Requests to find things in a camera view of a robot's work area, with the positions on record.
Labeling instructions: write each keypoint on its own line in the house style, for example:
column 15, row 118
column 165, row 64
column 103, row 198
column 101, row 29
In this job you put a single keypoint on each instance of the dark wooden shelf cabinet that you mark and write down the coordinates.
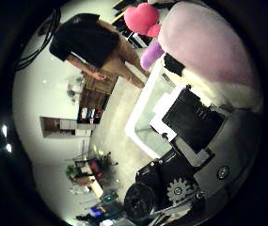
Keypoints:
column 92, row 100

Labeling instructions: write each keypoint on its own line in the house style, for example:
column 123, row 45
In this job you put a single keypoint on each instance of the green potted plant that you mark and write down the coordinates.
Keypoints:
column 72, row 89

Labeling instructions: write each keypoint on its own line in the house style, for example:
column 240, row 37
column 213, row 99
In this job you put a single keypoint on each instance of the person in black shirt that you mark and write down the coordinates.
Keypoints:
column 89, row 44

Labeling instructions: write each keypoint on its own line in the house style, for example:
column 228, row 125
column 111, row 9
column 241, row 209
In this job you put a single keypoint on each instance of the pink axolotl plush toy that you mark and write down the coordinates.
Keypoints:
column 202, row 47

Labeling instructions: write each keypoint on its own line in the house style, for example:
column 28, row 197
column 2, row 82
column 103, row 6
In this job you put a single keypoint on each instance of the white translucent plastic container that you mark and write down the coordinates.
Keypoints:
column 146, row 122

